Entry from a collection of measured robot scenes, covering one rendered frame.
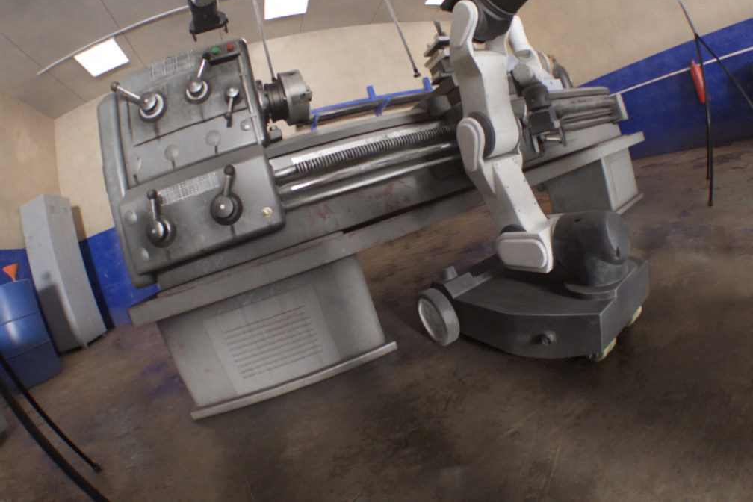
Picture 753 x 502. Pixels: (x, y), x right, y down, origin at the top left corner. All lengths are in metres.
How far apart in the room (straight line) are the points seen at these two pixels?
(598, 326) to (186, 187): 1.13
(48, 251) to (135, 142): 3.23
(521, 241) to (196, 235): 0.91
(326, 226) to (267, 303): 0.34
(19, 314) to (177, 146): 2.55
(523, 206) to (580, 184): 1.36
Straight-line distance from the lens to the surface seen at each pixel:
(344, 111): 4.38
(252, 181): 0.97
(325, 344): 1.13
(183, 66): 1.30
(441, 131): 1.25
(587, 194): 2.27
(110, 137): 1.32
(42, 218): 4.40
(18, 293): 3.39
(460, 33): 0.92
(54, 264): 4.29
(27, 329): 3.37
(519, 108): 1.45
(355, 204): 1.17
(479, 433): 0.75
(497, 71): 0.97
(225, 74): 1.23
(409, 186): 1.24
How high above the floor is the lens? 0.54
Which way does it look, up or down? 4 degrees down
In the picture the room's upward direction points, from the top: 18 degrees counter-clockwise
